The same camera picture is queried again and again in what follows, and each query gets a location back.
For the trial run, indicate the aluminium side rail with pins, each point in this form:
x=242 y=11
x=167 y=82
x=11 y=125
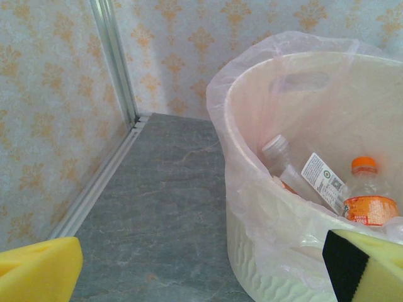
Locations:
x=94 y=185

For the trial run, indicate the clear bottle white label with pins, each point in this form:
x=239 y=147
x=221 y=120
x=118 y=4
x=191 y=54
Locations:
x=321 y=179

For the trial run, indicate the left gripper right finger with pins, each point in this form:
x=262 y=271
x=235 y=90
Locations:
x=378 y=273

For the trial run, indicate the bottle orange white label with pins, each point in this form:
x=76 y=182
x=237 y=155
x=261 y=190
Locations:
x=285 y=186

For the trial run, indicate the clear bottle orange label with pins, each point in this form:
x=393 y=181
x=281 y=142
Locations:
x=371 y=210

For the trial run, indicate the aluminium frame post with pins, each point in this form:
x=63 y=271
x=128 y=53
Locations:
x=113 y=63

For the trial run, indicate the white bin with plastic liner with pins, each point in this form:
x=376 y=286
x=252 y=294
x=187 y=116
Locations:
x=220 y=94

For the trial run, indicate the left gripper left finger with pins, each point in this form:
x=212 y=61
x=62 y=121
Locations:
x=37 y=273

